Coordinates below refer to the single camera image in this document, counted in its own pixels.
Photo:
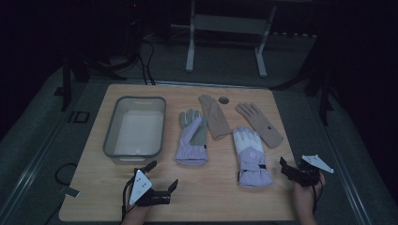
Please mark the black rectangular floor bracket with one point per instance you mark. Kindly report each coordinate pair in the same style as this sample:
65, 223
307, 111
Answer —
75, 117

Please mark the person's left hand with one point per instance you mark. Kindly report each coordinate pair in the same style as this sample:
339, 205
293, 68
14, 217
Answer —
136, 212

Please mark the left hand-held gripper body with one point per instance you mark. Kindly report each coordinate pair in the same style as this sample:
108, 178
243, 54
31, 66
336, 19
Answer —
140, 187

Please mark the beige knit glove dark dot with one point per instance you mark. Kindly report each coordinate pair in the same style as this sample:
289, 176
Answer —
259, 123

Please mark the plain beige knit glove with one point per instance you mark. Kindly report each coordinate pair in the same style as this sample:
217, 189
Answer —
216, 120

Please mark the purple glove grey palm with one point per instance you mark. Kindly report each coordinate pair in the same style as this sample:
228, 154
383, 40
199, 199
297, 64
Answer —
191, 150

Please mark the white metal stand frame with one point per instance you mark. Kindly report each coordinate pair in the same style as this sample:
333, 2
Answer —
230, 24

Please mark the purple and white ski glove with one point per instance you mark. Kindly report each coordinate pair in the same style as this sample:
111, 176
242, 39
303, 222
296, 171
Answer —
251, 156

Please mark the person's right hand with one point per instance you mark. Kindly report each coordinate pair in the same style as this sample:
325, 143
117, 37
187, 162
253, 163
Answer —
305, 197

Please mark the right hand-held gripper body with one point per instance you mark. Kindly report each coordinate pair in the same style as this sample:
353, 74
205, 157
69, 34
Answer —
316, 162

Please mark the black stand with legs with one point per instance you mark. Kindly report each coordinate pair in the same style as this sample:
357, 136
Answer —
66, 84
324, 93

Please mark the round grey table grommet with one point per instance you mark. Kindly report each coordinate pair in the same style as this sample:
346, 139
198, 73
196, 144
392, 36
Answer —
223, 100

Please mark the grey tape piece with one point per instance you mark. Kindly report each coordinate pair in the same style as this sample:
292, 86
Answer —
69, 192

